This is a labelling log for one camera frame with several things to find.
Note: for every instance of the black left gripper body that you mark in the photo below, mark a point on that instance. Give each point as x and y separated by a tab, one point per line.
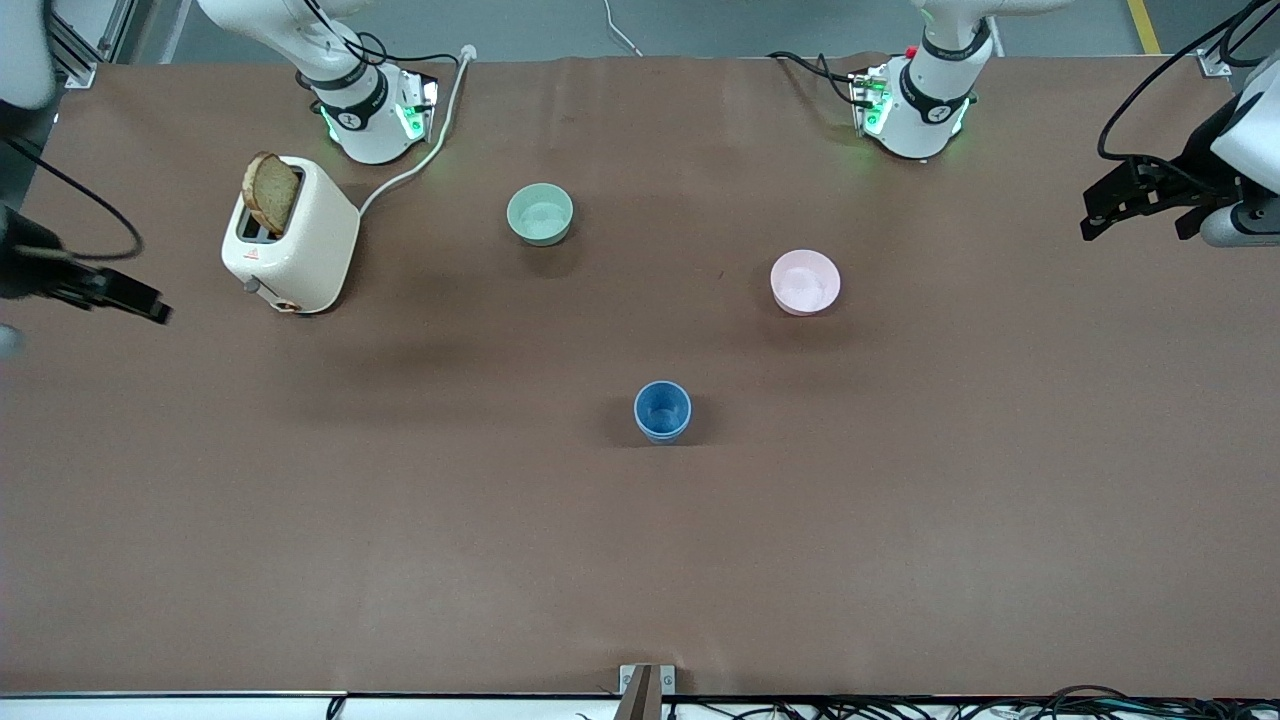
1196	166

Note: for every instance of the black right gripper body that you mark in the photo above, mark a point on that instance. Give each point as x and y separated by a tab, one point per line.
22	262

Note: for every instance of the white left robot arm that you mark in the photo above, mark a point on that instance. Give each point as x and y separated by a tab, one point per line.
925	120

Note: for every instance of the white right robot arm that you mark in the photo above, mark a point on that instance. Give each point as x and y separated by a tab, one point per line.
370	130

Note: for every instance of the brown bread slice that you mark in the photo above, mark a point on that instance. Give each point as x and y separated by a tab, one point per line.
270	192

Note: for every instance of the cream white toaster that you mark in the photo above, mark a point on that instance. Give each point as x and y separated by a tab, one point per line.
310	250

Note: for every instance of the pink bowl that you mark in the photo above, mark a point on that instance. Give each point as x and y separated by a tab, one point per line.
805	282

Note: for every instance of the green bowl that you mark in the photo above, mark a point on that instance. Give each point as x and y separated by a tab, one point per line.
540	213

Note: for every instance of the brown table cover sheet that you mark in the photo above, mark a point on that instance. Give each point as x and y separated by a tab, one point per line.
600	560

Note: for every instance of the aluminium frame profile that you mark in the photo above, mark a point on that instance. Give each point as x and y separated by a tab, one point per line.
80	70
1213	63

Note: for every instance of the white table edge rail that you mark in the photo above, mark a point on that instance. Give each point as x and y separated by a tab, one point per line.
150	708

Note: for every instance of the metal bracket with brown post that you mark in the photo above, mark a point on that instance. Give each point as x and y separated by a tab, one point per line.
645	690

